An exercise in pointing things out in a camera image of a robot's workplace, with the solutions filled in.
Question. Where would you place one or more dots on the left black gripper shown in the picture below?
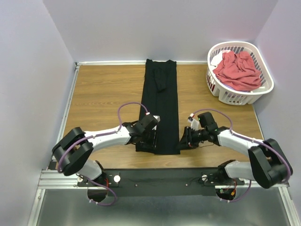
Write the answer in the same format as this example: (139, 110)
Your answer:
(152, 137)

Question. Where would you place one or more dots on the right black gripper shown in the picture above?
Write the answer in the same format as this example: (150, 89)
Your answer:
(189, 135)

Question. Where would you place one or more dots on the black t-shirt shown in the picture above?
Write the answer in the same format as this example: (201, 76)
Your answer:
(160, 98)

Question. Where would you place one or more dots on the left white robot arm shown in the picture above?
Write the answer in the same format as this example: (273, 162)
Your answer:
(72, 152)

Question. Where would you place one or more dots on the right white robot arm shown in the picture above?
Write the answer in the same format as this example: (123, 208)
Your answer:
(267, 163)

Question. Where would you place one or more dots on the white laundry basket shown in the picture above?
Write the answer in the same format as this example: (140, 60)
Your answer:
(228, 95)

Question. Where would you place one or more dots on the silver bolt knob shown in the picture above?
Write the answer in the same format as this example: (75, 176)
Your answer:
(116, 178)
(204, 178)

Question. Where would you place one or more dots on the left silver bolt knob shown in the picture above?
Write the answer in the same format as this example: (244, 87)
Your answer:
(116, 178)

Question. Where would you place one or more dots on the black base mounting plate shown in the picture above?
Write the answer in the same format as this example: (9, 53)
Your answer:
(163, 181)

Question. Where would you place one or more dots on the red t-shirt in basket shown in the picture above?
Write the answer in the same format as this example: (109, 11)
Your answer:
(237, 71)

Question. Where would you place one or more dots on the white cloth in basket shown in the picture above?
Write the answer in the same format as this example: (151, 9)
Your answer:
(218, 58)

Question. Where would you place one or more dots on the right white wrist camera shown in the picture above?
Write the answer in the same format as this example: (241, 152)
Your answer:
(194, 124)

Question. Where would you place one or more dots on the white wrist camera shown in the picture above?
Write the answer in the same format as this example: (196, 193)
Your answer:
(156, 117)
(194, 124)

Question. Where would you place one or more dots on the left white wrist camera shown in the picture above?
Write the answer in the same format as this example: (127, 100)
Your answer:
(156, 117)

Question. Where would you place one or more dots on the aluminium frame rail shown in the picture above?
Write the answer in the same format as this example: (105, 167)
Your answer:
(52, 179)

